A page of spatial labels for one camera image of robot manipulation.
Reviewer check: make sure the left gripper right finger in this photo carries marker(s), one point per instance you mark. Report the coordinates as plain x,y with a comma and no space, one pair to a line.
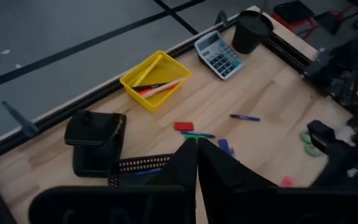
228,202

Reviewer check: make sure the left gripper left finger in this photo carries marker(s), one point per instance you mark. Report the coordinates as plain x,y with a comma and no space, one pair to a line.
166,205

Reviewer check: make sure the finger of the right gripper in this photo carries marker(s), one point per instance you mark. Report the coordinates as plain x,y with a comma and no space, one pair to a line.
320,135

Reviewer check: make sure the green marker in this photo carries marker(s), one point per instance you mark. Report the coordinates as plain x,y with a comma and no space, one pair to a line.
312,152

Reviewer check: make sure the blue crayon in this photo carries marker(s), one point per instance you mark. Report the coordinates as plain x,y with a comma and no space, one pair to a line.
197,134

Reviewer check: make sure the blue pen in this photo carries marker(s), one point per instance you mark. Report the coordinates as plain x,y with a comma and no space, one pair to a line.
245,117

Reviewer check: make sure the orange marker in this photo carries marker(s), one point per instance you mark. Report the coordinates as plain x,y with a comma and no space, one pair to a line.
146,92

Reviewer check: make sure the pens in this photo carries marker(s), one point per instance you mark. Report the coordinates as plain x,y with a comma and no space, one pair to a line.
166,86

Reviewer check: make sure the black pen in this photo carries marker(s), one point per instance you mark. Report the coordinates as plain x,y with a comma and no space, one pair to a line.
149,86

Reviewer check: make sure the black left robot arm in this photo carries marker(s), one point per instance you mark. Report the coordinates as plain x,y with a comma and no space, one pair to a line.
95,130

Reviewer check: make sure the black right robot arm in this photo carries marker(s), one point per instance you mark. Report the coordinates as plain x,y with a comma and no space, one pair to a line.
353,53

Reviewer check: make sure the black plastic bin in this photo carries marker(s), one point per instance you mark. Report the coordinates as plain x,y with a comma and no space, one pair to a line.
141,161

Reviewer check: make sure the pink eraser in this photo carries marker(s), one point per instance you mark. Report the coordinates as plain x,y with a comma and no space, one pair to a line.
287,181

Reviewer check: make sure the purple eraser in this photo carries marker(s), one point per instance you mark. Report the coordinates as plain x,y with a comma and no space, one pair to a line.
224,145

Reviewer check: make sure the green eraser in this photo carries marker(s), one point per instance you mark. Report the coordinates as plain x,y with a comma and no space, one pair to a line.
191,137

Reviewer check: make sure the red eraser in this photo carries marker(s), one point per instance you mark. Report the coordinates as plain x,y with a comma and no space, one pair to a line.
184,126

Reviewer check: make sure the black plant pot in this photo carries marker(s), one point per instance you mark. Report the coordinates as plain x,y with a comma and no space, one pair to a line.
250,31

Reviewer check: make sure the red black tool cart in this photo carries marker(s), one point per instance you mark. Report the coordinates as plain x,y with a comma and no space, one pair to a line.
292,11

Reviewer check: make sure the grey calculator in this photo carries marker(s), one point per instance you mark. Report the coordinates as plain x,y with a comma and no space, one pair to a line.
219,56

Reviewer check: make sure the yellow plastic bin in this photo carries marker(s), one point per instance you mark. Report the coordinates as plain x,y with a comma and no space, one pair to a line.
166,70

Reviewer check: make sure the black aluminium table frame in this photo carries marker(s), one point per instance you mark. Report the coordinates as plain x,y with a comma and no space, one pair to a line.
54,119

